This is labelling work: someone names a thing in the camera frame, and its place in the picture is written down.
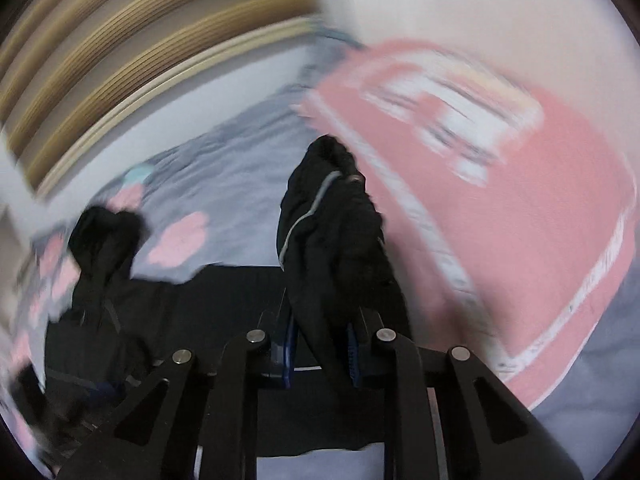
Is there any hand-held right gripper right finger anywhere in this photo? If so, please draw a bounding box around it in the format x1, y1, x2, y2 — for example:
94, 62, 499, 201
345, 310, 586, 480

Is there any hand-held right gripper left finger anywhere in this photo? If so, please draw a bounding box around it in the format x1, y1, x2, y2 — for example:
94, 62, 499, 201
55, 310, 301, 480

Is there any black garment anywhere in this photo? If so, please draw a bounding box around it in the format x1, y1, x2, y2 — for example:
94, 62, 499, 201
42, 134, 417, 458

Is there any grey floral plush blanket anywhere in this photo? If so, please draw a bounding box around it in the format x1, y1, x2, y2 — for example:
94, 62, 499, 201
0, 30, 640, 480

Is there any pink printed pillow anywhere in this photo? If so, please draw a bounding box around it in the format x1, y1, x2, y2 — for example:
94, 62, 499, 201
294, 39, 640, 411

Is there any wooden slatted wall panel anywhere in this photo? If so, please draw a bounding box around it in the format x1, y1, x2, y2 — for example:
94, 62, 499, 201
0, 0, 328, 198

